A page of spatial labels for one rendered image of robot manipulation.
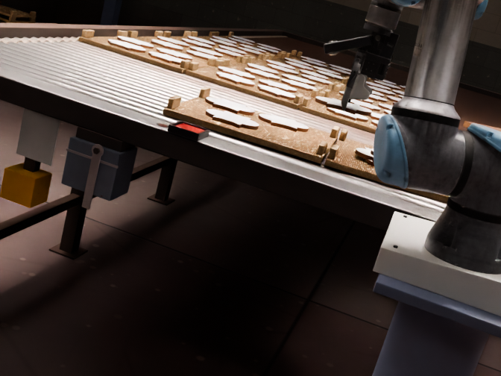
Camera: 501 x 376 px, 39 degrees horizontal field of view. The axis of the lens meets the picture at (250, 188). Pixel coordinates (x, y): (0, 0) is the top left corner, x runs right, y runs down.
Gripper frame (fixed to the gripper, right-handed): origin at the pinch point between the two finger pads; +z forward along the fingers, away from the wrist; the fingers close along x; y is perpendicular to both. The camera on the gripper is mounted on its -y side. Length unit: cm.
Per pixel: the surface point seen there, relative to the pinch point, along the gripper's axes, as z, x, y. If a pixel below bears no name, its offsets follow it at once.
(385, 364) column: 36, -52, 26
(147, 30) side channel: 14, 135, -102
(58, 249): 108, 87, -100
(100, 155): 26, -23, -49
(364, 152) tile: 9.9, 1.4, 8.6
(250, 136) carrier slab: 13.0, -9.6, -18.2
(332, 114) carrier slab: 12, 59, -6
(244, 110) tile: 12.0, 13.5, -25.9
